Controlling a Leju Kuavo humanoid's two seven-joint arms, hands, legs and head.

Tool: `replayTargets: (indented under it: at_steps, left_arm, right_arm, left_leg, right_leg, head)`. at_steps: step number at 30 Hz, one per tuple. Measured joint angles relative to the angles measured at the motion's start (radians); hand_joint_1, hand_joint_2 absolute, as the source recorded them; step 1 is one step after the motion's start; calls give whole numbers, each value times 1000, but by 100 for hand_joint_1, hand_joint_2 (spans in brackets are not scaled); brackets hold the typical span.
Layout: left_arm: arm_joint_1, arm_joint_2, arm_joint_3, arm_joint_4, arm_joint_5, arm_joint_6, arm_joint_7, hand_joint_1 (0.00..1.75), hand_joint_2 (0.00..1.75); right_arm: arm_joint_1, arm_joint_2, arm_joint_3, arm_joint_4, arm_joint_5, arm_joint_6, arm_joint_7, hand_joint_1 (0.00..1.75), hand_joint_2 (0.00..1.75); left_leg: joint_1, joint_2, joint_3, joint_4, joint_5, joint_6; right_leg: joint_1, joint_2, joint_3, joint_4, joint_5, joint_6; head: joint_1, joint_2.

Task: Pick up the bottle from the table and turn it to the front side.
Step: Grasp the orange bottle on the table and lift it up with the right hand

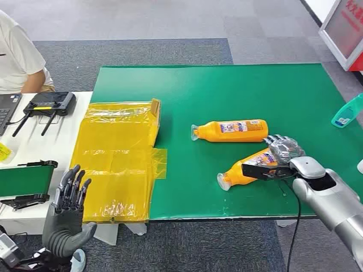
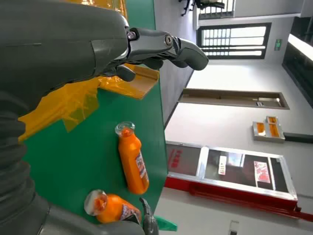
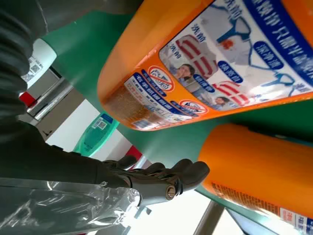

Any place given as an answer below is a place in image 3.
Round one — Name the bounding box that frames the grey metal table leg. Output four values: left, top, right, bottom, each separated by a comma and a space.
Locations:
192, 200, 226, 235

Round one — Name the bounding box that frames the teal plastic bottle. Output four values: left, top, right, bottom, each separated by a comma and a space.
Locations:
72, 112, 121, 159

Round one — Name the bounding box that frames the clear plastic film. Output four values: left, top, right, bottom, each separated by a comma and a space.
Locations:
0, 177, 142, 235

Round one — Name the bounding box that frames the white plastic bottle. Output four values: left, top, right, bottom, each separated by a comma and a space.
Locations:
21, 38, 57, 90

